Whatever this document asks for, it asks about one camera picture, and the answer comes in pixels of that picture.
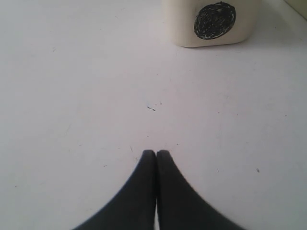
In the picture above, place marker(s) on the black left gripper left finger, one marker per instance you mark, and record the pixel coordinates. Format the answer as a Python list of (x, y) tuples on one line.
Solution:
[(133, 207)]

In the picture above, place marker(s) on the cream bin with circle mark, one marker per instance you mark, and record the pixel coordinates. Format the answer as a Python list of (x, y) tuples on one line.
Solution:
[(196, 23)]

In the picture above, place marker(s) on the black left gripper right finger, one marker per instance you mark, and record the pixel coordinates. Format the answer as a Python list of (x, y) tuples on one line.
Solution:
[(179, 206)]

